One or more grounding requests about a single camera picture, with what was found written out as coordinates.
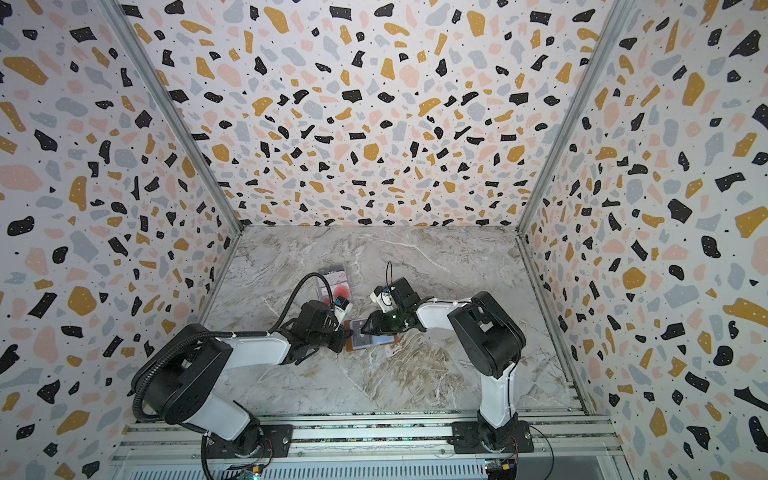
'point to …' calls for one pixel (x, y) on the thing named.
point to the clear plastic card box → (337, 280)
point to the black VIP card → (360, 340)
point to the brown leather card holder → (383, 339)
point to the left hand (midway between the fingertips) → (357, 328)
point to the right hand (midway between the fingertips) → (365, 327)
